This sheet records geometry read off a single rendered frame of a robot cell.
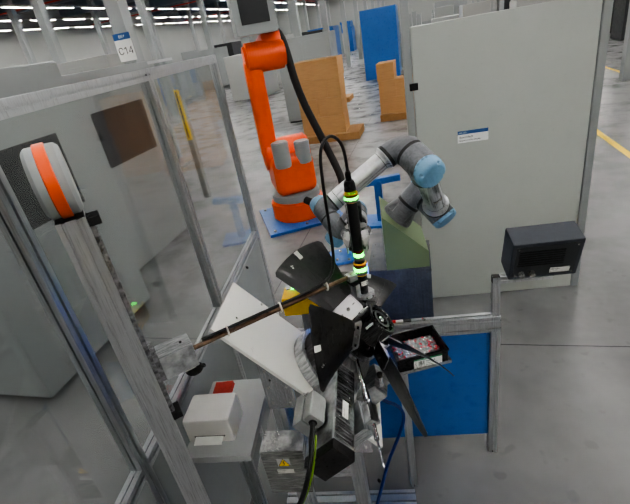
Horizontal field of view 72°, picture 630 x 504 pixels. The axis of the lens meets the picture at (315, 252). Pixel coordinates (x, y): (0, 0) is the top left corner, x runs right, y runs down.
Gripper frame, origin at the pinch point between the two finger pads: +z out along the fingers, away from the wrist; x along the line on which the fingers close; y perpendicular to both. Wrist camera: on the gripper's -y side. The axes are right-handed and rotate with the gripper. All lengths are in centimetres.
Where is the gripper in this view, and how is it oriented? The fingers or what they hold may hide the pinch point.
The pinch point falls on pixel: (356, 242)
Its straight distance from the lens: 135.0
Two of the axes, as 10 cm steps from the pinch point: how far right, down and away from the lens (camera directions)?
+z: -0.8, 4.5, -8.9
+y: 1.6, 8.9, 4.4
